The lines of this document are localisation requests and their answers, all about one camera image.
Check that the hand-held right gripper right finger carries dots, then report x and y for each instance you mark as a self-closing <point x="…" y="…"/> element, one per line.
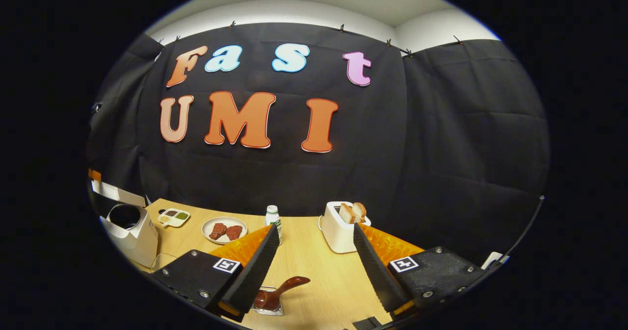
<point x="378" y="271"/>

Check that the brown meat piece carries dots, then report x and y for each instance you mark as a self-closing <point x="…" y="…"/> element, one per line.
<point x="218" y="231"/>
<point x="234" y="232"/>

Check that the white rice cooker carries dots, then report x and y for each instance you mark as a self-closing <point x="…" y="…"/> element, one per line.
<point x="142" y="241"/>

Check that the white round plate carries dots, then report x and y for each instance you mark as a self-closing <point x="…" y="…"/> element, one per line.
<point x="208" y="227"/>

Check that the clear chopstick holder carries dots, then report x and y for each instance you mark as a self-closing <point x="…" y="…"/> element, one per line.
<point x="272" y="311"/>

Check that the white bottle with green label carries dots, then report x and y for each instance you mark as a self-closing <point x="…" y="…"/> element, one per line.
<point x="272" y="216"/>

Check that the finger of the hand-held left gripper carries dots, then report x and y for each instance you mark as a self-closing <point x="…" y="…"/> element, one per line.
<point x="94" y="175"/>

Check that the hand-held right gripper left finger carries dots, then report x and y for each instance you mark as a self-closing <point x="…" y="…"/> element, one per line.
<point x="255" y="271"/>

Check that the brown wooden spoon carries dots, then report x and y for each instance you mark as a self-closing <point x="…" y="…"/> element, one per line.
<point x="282" y="287"/>

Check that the white toaster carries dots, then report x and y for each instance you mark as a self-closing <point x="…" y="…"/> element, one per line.
<point x="338" y="237"/>

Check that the white divided grain dish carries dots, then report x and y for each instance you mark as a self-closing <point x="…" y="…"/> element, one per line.
<point x="174" y="217"/>

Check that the black backdrop cloth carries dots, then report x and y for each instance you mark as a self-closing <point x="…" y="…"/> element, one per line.
<point x="441" y="148"/>

